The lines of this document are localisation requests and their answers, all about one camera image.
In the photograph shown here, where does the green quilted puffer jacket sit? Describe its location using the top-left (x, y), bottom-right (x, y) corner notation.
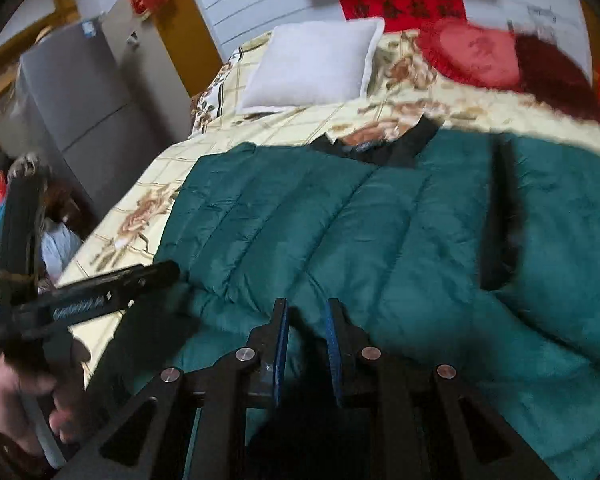
top-left (90, 129), bottom-right (600, 479)

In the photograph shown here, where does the left hand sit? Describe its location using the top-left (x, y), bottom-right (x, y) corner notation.
top-left (0, 339), bottom-right (92, 457)

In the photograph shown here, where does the grey refrigerator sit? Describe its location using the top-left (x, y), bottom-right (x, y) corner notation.
top-left (18, 18), bottom-right (190, 219)

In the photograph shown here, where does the floral cream bed sheet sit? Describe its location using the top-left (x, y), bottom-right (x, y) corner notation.
top-left (54, 29), bottom-right (600, 376)

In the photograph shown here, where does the white square pillow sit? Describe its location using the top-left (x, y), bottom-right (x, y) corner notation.
top-left (237, 18), bottom-right (385, 114)

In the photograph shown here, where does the dark red velvet cushion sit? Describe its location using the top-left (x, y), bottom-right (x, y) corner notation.
top-left (515, 34), bottom-right (600, 122)

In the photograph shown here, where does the red calligraphy banner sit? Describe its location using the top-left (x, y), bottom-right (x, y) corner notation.
top-left (339, 0), bottom-right (467, 32)

